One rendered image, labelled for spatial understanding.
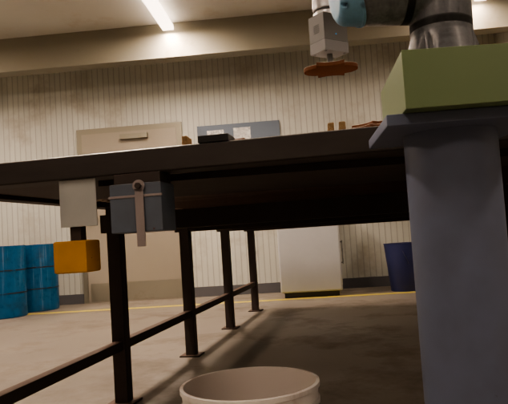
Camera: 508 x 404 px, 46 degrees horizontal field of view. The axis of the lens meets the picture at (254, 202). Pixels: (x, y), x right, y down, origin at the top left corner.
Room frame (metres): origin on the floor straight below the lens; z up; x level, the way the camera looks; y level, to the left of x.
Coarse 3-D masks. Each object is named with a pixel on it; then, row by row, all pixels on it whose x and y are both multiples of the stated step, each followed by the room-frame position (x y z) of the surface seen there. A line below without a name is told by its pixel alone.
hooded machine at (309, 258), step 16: (288, 240) 6.44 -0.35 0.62; (304, 240) 6.42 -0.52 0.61; (320, 240) 6.40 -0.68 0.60; (336, 240) 6.37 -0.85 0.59; (288, 256) 6.44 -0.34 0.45; (304, 256) 6.42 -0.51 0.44; (320, 256) 6.40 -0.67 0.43; (336, 256) 6.38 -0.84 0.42; (288, 272) 6.44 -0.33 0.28; (304, 272) 6.42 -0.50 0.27; (320, 272) 6.40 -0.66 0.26; (336, 272) 6.38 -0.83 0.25; (288, 288) 6.45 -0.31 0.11; (304, 288) 6.42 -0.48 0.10; (320, 288) 6.40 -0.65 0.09; (336, 288) 6.38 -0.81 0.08
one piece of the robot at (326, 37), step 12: (324, 12) 1.56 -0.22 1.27; (312, 24) 1.59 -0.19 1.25; (324, 24) 1.55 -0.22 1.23; (336, 24) 1.58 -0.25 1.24; (312, 36) 1.59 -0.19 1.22; (324, 36) 1.55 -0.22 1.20; (336, 36) 1.58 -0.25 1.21; (312, 48) 1.60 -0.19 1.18; (324, 48) 1.56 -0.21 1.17; (336, 48) 1.57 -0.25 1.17; (348, 48) 1.60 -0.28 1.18
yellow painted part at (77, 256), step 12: (72, 228) 1.51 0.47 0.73; (84, 228) 1.53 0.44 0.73; (72, 240) 1.51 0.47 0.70; (84, 240) 1.47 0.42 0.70; (96, 240) 1.53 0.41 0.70; (60, 252) 1.48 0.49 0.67; (72, 252) 1.47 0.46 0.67; (84, 252) 1.47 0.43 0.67; (96, 252) 1.52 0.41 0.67; (60, 264) 1.48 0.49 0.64; (72, 264) 1.47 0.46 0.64; (84, 264) 1.47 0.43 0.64; (96, 264) 1.52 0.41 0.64
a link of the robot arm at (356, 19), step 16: (336, 0) 1.10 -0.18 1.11; (352, 0) 1.06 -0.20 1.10; (368, 0) 1.06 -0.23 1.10; (384, 0) 1.06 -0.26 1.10; (400, 0) 1.06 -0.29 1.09; (336, 16) 1.12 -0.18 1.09; (352, 16) 1.08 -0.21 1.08; (368, 16) 1.08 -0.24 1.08; (384, 16) 1.09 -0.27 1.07; (400, 16) 1.09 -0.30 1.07
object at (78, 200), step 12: (72, 180) 1.50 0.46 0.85; (84, 180) 1.49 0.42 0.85; (60, 192) 1.51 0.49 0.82; (72, 192) 1.50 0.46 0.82; (84, 192) 1.49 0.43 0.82; (60, 204) 1.51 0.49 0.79; (72, 204) 1.50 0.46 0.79; (84, 204) 1.49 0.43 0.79; (96, 204) 1.49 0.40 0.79; (60, 216) 1.51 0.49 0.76; (72, 216) 1.50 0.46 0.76; (84, 216) 1.49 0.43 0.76; (96, 216) 1.49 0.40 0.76
